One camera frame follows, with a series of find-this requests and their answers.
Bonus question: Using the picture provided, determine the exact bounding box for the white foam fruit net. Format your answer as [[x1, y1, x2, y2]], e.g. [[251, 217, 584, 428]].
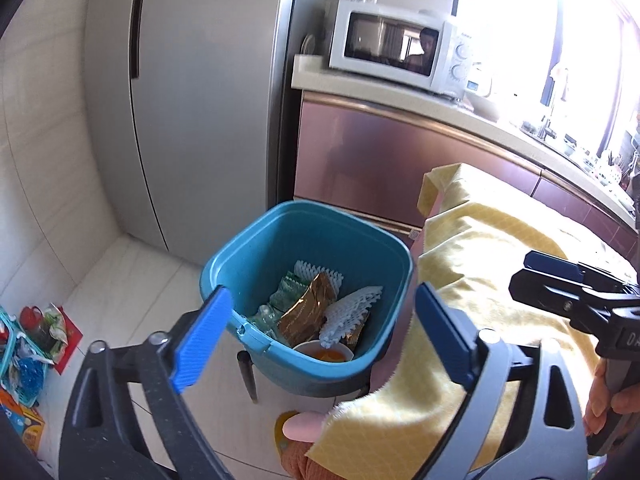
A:
[[294, 260, 383, 349]]

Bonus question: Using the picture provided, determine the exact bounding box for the green clear snack wrapper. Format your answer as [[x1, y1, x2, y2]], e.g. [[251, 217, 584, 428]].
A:
[[248, 271, 310, 346]]

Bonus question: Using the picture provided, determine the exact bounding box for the right hand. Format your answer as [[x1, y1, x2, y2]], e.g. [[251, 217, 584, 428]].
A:
[[582, 359, 640, 437]]

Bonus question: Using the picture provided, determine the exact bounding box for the gold snack wrapper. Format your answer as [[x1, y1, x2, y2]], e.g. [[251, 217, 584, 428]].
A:
[[341, 312, 370, 353], [277, 271, 336, 348]]

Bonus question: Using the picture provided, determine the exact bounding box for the kitchen counter with cabinets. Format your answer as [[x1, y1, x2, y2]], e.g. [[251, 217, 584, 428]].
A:
[[291, 54, 639, 260]]

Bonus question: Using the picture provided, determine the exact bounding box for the yellow checkered tablecloth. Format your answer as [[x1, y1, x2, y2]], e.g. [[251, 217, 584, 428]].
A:
[[307, 164, 636, 479]]

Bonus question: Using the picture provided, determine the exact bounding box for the white blue-dotted paper cup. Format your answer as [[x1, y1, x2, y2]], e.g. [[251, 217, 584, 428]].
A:
[[294, 340, 354, 363]]

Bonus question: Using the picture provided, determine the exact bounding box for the grey refrigerator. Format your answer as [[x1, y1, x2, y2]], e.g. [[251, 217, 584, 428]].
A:
[[84, 0, 337, 264]]

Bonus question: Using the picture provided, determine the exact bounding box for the blue plastic trash bin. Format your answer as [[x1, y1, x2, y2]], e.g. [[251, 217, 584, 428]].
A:
[[200, 200, 412, 398]]

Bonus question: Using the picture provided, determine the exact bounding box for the white microwave oven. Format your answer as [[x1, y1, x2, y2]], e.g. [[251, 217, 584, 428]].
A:
[[329, 0, 480, 101]]

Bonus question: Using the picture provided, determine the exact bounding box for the basket of items on floor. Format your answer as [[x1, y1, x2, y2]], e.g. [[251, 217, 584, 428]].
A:
[[1, 304, 82, 454]]

